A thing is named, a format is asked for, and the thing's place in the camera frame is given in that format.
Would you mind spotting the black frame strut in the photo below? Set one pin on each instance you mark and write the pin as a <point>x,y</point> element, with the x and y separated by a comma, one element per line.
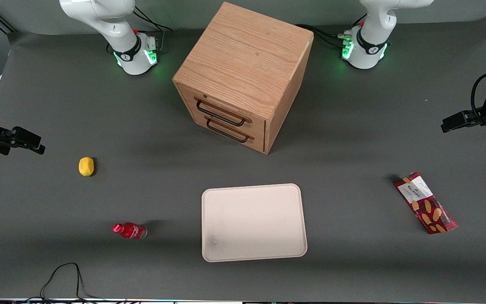
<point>6,24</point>

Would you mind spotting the yellow lemon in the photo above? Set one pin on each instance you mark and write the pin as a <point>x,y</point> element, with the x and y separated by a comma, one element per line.
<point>86,166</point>

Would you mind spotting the red cookie box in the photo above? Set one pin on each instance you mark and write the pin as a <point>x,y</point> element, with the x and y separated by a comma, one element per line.
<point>426,207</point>

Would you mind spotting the beige plastic tray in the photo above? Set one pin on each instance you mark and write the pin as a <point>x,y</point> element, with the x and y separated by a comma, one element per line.
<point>247,223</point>

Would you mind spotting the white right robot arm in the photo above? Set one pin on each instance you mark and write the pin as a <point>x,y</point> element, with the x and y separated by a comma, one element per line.
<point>131,55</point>

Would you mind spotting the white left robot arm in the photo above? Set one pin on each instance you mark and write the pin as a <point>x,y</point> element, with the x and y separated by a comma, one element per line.
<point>369,55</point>

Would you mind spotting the red drink bottle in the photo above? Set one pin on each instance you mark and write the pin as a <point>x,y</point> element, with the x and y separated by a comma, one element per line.
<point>131,231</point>

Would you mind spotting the wooden drawer cabinet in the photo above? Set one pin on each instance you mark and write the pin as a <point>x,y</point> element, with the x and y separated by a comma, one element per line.
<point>243,59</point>

